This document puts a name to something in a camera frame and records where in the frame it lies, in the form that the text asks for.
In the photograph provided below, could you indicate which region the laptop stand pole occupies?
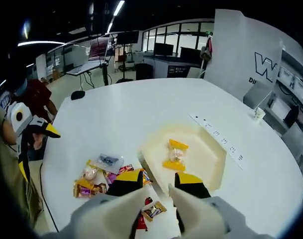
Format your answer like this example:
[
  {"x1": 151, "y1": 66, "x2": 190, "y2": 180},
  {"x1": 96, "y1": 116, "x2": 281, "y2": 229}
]
[{"x1": 99, "y1": 61, "x2": 110, "y2": 87}]

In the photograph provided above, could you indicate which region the beige paper container tray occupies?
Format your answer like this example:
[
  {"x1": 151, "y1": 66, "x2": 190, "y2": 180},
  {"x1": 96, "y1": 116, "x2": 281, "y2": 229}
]
[{"x1": 137, "y1": 123, "x2": 228, "y2": 197}]

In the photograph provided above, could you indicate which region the black computer mouse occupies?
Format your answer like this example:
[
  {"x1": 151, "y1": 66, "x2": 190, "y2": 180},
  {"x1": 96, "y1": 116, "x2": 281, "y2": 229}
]
[{"x1": 71, "y1": 90, "x2": 86, "y2": 101}]

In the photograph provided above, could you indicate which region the person in beige shirt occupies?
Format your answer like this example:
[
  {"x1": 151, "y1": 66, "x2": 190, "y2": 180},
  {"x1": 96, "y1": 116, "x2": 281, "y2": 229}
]
[{"x1": 0, "y1": 99, "x2": 44, "y2": 227}]

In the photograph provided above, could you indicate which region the black waste bin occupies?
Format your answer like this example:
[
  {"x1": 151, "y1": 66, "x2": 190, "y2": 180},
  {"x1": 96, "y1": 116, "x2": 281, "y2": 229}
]
[{"x1": 135, "y1": 63, "x2": 154, "y2": 81}]

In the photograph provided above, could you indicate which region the purple food packet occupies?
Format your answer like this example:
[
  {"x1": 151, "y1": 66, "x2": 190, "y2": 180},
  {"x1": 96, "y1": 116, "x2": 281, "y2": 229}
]
[{"x1": 105, "y1": 164, "x2": 135, "y2": 185}]

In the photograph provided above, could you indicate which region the white logo wall panel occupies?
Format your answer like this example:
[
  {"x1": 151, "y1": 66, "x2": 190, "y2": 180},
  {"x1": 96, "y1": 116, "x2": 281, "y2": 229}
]
[{"x1": 203, "y1": 8, "x2": 284, "y2": 110}]

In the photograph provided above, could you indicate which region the open laptop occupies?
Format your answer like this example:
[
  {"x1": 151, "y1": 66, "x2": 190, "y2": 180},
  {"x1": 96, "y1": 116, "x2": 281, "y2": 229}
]
[{"x1": 66, "y1": 37, "x2": 115, "y2": 75}]

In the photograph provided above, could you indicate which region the dark grey counter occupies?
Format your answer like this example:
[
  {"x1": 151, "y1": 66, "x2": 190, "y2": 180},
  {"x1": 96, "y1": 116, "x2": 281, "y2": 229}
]
[{"x1": 143, "y1": 53, "x2": 204, "y2": 78}]

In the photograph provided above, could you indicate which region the gold candy food packet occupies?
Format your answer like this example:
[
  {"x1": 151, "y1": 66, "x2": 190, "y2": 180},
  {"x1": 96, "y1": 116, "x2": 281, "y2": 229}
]
[{"x1": 141, "y1": 201, "x2": 167, "y2": 223}]

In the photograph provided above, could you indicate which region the metal shelf rack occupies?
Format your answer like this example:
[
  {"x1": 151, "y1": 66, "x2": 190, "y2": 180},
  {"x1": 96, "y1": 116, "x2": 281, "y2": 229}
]
[{"x1": 265, "y1": 48, "x2": 303, "y2": 175}]

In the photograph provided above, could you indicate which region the ceiling light strip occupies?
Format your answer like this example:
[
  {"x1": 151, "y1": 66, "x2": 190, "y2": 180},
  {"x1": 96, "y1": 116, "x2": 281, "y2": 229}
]
[{"x1": 17, "y1": 40, "x2": 66, "y2": 47}]

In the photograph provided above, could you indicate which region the red stick food packet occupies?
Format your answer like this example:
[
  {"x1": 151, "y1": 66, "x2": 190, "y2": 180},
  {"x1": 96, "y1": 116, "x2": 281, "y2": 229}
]
[{"x1": 137, "y1": 196, "x2": 155, "y2": 233}]

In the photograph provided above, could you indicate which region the black television on stand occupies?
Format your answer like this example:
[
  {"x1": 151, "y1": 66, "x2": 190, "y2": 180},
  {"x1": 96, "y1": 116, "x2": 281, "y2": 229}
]
[{"x1": 115, "y1": 31, "x2": 140, "y2": 83}]

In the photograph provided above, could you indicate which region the white paper cup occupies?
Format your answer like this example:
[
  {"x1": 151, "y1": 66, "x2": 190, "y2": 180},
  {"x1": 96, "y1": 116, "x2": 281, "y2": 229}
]
[{"x1": 253, "y1": 107, "x2": 266, "y2": 124}]

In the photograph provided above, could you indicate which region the row of white storage bins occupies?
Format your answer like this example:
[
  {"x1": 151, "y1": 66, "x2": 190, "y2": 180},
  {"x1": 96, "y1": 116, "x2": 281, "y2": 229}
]
[{"x1": 282, "y1": 67, "x2": 303, "y2": 99}]

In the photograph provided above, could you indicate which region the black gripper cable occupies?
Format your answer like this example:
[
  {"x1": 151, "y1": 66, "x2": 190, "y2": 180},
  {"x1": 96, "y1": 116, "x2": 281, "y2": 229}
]
[{"x1": 38, "y1": 161, "x2": 60, "y2": 234}]

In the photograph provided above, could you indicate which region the black monitor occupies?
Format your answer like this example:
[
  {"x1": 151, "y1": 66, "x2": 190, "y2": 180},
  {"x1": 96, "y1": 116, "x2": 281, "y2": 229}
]
[
  {"x1": 180, "y1": 46, "x2": 202, "y2": 66},
  {"x1": 153, "y1": 42, "x2": 174, "y2": 57}
]

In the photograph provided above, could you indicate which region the person's left hand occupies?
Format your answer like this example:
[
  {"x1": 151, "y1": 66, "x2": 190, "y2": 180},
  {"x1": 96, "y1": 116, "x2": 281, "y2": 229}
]
[{"x1": 29, "y1": 133, "x2": 49, "y2": 150}]

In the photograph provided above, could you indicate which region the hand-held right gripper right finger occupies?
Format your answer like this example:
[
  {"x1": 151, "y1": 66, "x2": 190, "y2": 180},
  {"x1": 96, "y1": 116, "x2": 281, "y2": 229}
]
[{"x1": 174, "y1": 172, "x2": 268, "y2": 239}]

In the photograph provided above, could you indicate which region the coat stand with grey bag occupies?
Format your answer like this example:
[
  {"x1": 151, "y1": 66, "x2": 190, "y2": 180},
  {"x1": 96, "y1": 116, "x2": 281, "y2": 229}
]
[{"x1": 199, "y1": 37, "x2": 214, "y2": 79}]

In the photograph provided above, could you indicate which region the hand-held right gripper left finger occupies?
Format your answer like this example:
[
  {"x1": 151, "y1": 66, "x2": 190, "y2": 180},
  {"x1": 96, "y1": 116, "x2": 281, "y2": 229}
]
[{"x1": 39, "y1": 170, "x2": 144, "y2": 239}]

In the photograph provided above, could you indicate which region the orange food packet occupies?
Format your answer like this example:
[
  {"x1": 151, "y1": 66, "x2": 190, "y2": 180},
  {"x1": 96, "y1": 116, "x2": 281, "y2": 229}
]
[{"x1": 138, "y1": 168, "x2": 153, "y2": 185}]

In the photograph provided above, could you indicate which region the white power strip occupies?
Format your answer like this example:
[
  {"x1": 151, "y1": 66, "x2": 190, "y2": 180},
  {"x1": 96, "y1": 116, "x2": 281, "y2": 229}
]
[{"x1": 188, "y1": 114, "x2": 244, "y2": 170}]

